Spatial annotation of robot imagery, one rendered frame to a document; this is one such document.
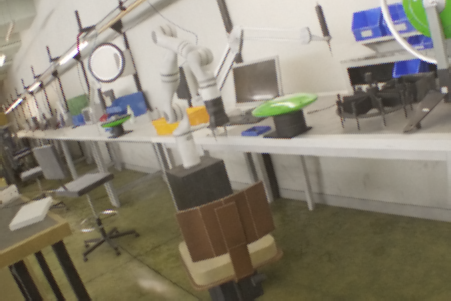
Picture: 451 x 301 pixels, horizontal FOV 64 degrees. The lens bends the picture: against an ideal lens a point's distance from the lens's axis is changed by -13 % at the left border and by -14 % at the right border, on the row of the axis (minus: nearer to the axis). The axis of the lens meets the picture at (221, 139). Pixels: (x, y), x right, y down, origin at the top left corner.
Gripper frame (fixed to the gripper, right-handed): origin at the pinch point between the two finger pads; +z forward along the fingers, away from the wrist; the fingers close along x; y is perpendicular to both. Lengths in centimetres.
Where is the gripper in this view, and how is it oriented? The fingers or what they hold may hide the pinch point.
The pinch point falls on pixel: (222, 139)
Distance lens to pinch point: 170.6
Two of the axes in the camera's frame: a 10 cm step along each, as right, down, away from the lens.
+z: 2.8, 9.4, 2.0
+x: 8.4, -3.4, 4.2
